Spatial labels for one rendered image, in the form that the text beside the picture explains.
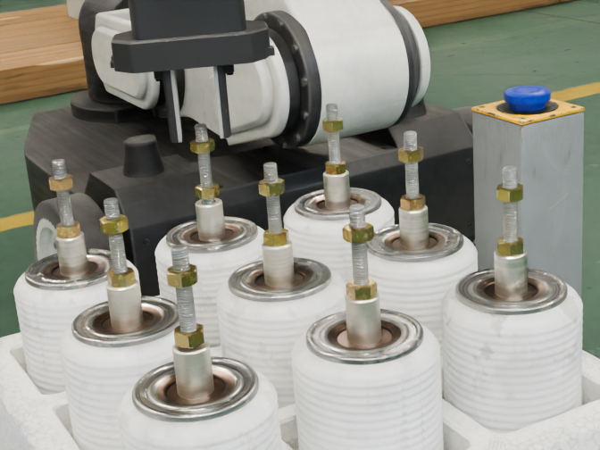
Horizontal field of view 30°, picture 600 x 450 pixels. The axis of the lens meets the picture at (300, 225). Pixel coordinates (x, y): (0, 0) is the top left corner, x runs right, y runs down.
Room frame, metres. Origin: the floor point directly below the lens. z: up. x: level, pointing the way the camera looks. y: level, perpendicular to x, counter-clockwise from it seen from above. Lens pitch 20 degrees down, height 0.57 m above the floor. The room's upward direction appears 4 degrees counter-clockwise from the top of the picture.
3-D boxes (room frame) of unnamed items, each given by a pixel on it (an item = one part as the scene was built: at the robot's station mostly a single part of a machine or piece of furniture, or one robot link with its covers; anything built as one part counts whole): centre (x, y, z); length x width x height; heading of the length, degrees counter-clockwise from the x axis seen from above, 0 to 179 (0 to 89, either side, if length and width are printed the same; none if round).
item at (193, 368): (0.60, 0.07, 0.26); 0.02 x 0.02 x 0.03
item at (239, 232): (0.86, 0.07, 0.25); 0.08 x 0.08 x 0.01
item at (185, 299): (0.60, 0.07, 0.30); 0.01 x 0.01 x 0.08
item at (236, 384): (0.60, 0.07, 0.25); 0.08 x 0.08 x 0.01
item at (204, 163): (0.86, 0.07, 0.31); 0.01 x 0.01 x 0.08
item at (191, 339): (0.60, 0.07, 0.29); 0.02 x 0.02 x 0.01; 32
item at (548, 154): (0.95, -0.21, 0.16); 0.07 x 0.07 x 0.31; 27
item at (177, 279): (0.60, 0.07, 0.33); 0.02 x 0.02 x 0.01; 32
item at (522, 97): (0.95, -0.21, 0.32); 0.04 x 0.04 x 0.02
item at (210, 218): (0.86, 0.07, 0.26); 0.02 x 0.02 x 0.03
